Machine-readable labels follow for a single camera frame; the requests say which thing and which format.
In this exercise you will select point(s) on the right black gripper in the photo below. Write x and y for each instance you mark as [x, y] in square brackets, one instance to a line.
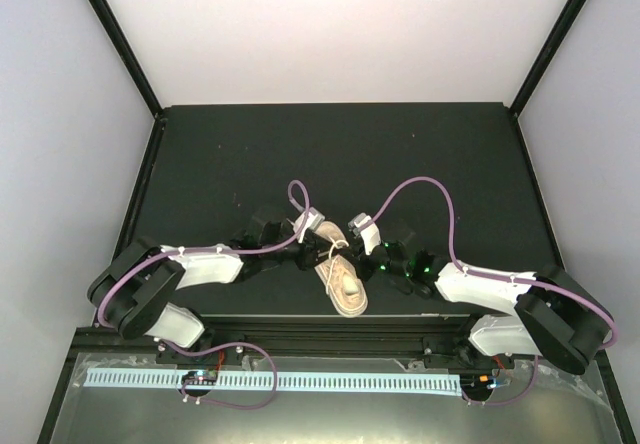
[363, 270]

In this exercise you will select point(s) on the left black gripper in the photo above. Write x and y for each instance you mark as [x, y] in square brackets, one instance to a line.
[314, 243]

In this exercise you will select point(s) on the white shoelace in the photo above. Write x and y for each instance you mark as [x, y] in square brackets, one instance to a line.
[333, 272]

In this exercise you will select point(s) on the beige sneaker shoe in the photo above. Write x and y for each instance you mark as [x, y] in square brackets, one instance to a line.
[355, 301]

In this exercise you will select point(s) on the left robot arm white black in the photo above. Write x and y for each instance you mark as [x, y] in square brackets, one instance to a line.
[133, 295]

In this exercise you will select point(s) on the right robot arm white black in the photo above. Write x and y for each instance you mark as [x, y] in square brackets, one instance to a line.
[546, 314]

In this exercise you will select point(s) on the right small circuit board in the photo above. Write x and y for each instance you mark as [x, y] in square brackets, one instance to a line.
[490, 382]

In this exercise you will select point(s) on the small circuit board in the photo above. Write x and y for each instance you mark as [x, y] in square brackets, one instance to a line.
[490, 382]
[200, 377]

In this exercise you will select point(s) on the left small circuit board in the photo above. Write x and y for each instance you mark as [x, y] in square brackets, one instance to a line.
[200, 377]

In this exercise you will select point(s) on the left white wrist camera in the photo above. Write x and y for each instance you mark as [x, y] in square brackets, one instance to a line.
[307, 220]

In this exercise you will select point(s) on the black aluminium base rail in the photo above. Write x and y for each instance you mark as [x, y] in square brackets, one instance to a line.
[326, 336]

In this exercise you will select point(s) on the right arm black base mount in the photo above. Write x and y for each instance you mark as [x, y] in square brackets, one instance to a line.
[465, 357]

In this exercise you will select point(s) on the white slotted cable duct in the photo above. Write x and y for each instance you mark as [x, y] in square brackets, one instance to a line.
[324, 382]

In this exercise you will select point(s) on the right black frame post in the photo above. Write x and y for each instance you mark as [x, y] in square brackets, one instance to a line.
[559, 31]

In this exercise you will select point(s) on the black frame post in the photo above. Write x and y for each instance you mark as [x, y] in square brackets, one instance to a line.
[559, 31]
[119, 41]

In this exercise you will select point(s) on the left black frame post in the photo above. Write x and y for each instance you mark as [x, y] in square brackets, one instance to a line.
[119, 41]

